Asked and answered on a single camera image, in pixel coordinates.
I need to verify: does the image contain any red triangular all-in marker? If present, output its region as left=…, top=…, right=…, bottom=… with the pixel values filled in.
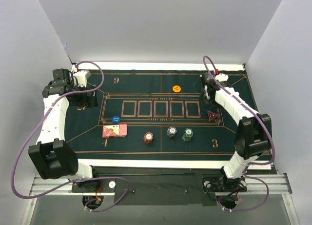
left=207, top=111, right=218, bottom=121

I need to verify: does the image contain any blue small blind button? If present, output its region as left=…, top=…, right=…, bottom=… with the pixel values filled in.
left=111, top=115, right=121, bottom=124

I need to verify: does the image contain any orange big blind button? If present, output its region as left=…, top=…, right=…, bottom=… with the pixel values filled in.
left=172, top=85, right=181, bottom=93

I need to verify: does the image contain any blue poker chip stack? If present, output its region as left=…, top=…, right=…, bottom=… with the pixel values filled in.
left=167, top=126, right=177, bottom=137

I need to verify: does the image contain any red poker chip stack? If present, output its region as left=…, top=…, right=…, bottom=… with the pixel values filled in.
left=143, top=132, right=154, bottom=143

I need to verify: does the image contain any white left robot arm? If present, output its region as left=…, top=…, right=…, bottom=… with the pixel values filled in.
left=28, top=94, right=100, bottom=192

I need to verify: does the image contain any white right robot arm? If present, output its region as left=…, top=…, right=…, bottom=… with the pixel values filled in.
left=199, top=72, right=273, bottom=190

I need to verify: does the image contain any red playing card deck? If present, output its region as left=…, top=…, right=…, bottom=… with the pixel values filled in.
left=102, top=124, right=127, bottom=139

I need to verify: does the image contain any green poker table mat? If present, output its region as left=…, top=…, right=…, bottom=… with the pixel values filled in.
left=63, top=68, right=275, bottom=162

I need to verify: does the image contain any green poker chip stack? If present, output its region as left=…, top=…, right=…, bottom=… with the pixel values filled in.
left=182, top=128, right=193, bottom=141

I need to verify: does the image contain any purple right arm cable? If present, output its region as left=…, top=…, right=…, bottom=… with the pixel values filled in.
left=202, top=55, right=277, bottom=212

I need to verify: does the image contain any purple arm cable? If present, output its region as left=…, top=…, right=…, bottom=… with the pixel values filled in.
left=202, top=55, right=277, bottom=212
left=11, top=61, right=131, bottom=213

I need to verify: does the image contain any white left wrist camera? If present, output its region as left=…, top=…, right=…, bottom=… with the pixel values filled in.
left=73, top=70, right=91, bottom=88

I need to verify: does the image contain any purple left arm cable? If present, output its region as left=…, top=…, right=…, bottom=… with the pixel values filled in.
left=11, top=61, right=131, bottom=213

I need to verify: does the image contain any aluminium mounting rail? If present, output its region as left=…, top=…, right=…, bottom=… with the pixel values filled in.
left=30, top=174, right=292, bottom=196

